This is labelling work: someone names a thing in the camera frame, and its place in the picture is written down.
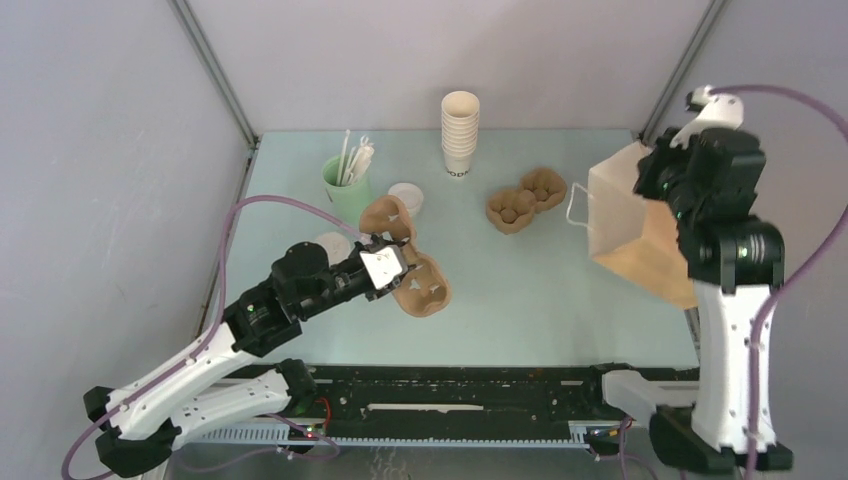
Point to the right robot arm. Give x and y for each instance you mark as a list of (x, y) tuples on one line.
[(736, 262)]

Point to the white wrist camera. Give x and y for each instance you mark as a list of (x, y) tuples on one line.
[(713, 110), (385, 267)]

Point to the brown paper bag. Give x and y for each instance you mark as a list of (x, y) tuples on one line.
[(632, 237)]

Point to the stack of paper cups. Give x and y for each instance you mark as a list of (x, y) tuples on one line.
[(460, 114)]

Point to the white plastic lids stack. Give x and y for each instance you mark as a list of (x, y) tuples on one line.
[(410, 195)]

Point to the wrapped white straws bundle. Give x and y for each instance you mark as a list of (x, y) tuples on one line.
[(354, 160)]

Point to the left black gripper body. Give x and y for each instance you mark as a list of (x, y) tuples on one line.
[(349, 276)]

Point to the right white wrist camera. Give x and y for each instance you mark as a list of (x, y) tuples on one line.
[(713, 110)]

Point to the green straw holder cup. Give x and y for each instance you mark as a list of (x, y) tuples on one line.
[(347, 202)]

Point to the brown pulp cup carrier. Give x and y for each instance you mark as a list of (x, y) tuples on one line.
[(511, 210)]

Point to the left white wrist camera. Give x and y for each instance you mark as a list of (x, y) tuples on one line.
[(385, 267)]

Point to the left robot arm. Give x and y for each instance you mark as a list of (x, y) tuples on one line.
[(151, 418)]

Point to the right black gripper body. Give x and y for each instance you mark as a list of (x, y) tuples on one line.
[(659, 176)]

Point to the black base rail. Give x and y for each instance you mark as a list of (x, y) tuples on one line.
[(464, 404)]

